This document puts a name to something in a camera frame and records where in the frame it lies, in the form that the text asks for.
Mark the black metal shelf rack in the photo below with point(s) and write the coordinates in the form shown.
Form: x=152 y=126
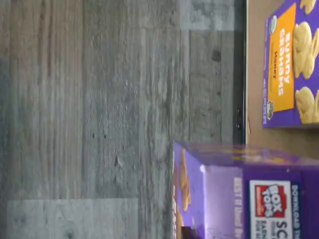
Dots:
x=240 y=74

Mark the purple Annie's box yellow label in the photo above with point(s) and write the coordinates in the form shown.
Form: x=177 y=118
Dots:
x=281 y=62

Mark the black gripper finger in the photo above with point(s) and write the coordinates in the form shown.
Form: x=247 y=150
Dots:
x=188 y=235

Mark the purple Annie's box brown label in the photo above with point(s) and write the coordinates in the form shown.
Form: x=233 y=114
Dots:
x=224 y=199

